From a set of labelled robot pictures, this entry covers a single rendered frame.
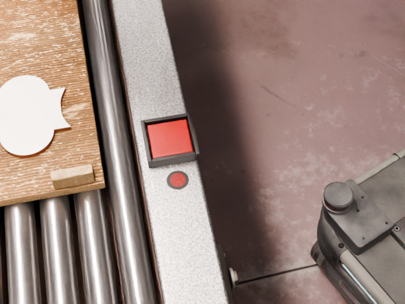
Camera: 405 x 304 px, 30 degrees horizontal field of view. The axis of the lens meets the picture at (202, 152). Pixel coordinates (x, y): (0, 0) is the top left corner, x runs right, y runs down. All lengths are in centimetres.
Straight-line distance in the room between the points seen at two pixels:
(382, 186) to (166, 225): 95
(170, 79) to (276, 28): 135
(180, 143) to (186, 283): 21
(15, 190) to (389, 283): 99
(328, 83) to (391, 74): 20
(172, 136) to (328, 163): 115
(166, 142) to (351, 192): 77
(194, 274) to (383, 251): 88
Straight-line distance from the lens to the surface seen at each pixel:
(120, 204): 106
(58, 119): 113
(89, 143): 111
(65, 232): 106
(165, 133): 111
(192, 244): 103
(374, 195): 189
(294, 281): 202
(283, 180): 216
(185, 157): 109
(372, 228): 180
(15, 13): 130
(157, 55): 122
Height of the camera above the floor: 184
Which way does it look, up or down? 56 degrees down
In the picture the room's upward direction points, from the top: 1 degrees counter-clockwise
